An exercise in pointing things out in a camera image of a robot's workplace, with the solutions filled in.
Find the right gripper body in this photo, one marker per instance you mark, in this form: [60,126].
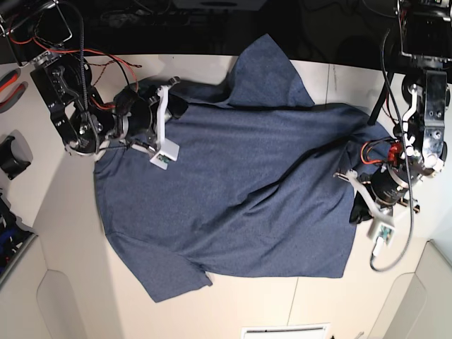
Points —
[135,114]

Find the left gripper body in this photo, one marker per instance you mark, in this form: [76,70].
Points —
[386,187]

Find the blue t-shirt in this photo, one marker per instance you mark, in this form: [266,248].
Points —
[253,192]

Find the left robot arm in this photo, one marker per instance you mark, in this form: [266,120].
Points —
[417,147]

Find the black cylindrical holder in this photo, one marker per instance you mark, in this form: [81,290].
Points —
[11,165]

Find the bin of blue parts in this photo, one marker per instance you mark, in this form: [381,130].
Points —
[14,240]

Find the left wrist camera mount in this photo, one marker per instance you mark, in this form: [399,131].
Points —
[383,225]

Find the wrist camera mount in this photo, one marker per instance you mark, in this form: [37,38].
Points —
[162,150]
[383,225]

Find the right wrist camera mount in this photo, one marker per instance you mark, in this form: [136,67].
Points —
[162,150]

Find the orange handled pliers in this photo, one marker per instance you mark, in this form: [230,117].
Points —
[13,97]

